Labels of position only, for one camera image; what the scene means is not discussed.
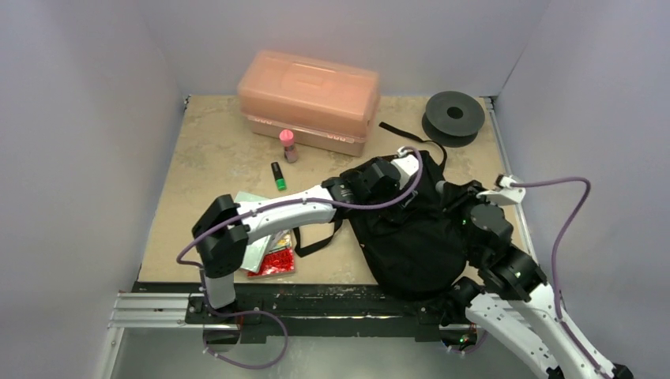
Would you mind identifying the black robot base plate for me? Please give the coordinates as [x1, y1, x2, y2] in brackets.
[130, 281, 495, 347]

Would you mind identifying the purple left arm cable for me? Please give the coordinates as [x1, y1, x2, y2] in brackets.
[175, 147, 424, 268]

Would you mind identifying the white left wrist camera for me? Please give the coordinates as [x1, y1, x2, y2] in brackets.
[390, 146, 419, 190]

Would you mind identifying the black fabric student bag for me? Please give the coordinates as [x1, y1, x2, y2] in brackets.
[292, 122, 475, 302]

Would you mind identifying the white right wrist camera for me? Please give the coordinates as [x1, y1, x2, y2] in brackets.
[476, 174, 526, 207]

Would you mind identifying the black green highlighter marker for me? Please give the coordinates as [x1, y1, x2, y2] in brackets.
[271, 162, 287, 191]

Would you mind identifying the translucent orange plastic storage box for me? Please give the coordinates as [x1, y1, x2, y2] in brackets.
[237, 51, 380, 156]

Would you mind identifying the silver foil booklet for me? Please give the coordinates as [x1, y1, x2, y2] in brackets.
[235, 191, 286, 273]

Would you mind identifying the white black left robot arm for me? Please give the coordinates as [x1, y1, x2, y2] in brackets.
[189, 155, 422, 323]

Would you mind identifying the dark grey filament spool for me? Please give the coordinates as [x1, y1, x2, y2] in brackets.
[421, 91, 485, 148]

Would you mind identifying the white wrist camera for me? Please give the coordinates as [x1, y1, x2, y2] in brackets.
[476, 174, 526, 207]
[390, 146, 419, 190]

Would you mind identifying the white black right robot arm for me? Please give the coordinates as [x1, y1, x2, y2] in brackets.
[436, 174, 634, 378]

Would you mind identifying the pink capped small bottle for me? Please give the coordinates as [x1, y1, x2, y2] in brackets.
[279, 129, 298, 163]

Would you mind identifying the red patterned notebook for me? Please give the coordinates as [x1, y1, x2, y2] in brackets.
[247, 248, 295, 279]

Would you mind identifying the aluminium front frame rail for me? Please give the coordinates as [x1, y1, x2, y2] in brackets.
[107, 293, 237, 331]

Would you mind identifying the aluminium table edge rail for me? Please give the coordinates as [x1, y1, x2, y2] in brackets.
[483, 97, 537, 261]

